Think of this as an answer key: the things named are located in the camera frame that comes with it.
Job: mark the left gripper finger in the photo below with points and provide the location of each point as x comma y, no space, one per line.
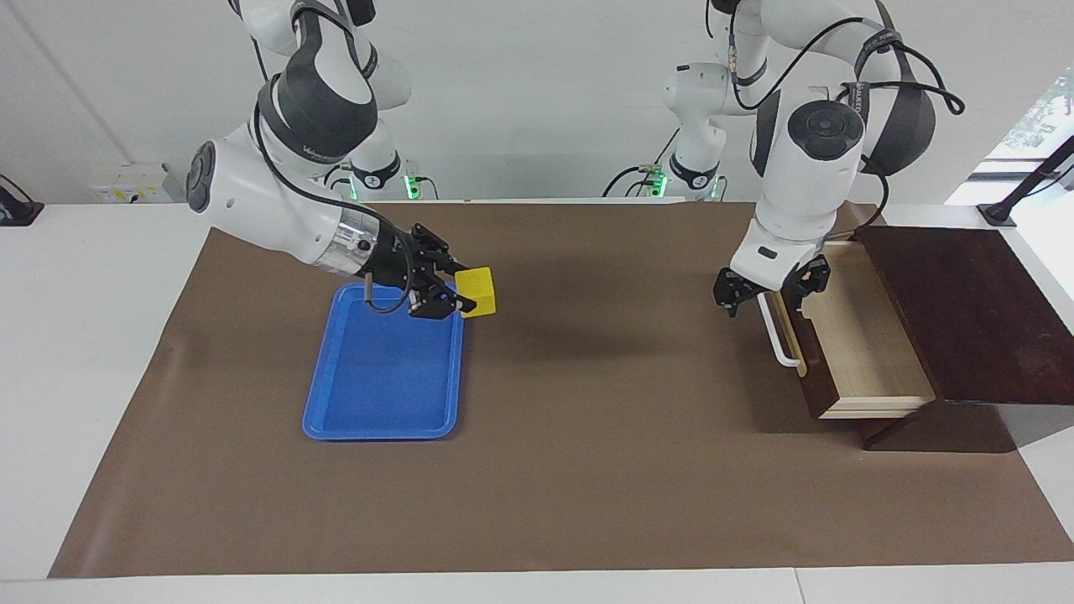
812,277
734,292

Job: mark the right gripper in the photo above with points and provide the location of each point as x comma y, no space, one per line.
390,256

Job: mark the yellow block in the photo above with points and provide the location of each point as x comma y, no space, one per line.
478,289

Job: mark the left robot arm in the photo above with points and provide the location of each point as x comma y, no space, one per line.
805,176

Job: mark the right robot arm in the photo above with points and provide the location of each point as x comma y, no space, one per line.
319,101

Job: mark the blue plastic tray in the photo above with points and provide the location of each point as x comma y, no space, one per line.
382,377

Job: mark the dark wooden cabinet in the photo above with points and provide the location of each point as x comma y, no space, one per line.
965,319

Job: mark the black stand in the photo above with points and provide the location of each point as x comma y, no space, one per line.
1019,189
17,210

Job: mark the white wall socket box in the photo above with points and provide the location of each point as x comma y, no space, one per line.
130,184

